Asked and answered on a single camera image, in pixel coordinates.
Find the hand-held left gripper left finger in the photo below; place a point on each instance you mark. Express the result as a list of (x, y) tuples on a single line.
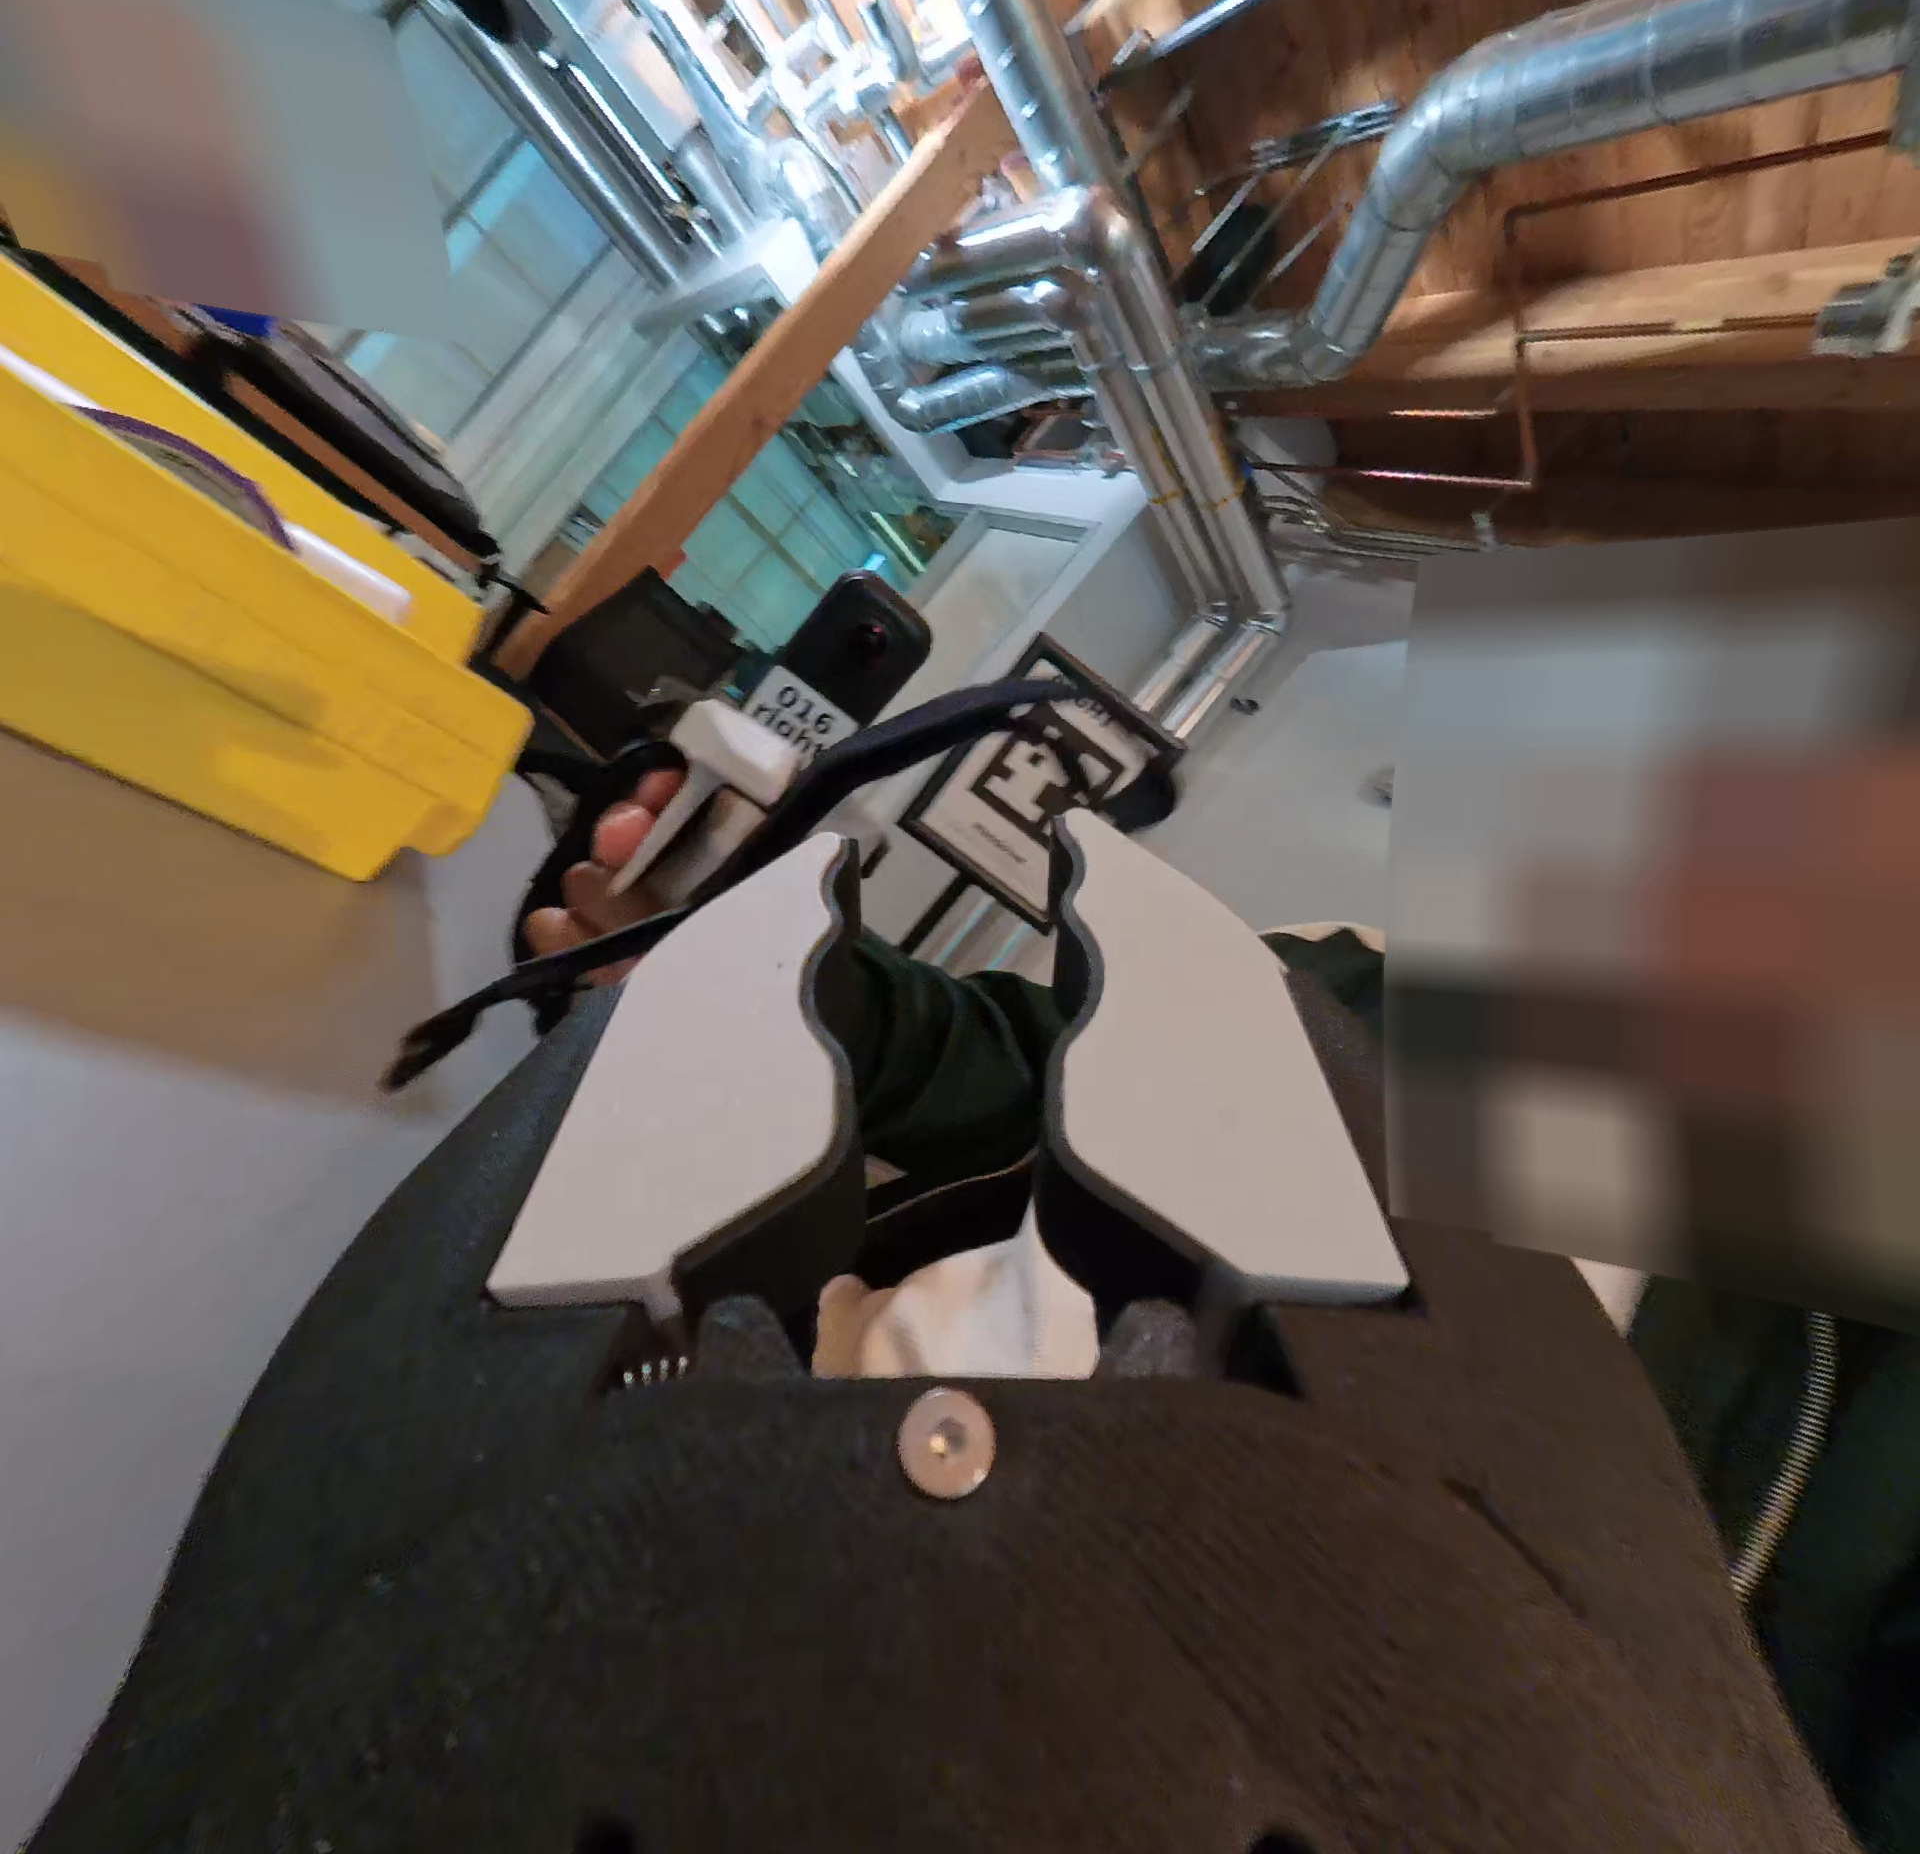
[(676, 1120)]

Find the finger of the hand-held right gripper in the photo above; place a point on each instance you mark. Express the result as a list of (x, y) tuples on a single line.
[(751, 752)]

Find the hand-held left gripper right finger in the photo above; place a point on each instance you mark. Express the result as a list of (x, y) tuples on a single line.
[(1214, 1120)]

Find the yellow plastic bin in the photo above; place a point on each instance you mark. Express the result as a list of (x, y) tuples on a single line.
[(226, 655)]

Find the person's right forearm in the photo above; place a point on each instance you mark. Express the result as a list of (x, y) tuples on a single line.
[(945, 1046)]

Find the person's right hand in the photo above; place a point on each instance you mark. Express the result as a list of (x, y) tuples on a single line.
[(601, 864)]

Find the framed marker sign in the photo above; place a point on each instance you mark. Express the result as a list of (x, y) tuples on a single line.
[(1004, 788)]

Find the wooden pillar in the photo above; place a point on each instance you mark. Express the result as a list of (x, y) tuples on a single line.
[(780, 339)]

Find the person's torso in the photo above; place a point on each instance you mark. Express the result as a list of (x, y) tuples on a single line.
[(961, 1314)]

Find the brown wooden table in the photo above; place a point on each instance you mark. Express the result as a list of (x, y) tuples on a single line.
[(405, 513)]

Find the white paper roll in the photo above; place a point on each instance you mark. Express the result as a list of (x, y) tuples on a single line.
[(353, 573)]

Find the black backpack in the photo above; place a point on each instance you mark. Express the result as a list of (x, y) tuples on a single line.
[(344, 430)]

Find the purple tape roll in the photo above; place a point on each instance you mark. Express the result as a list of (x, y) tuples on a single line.
[(194, 461)]

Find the bundle of silver ducts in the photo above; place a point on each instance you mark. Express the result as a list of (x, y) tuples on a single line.
[(1502, 100)]

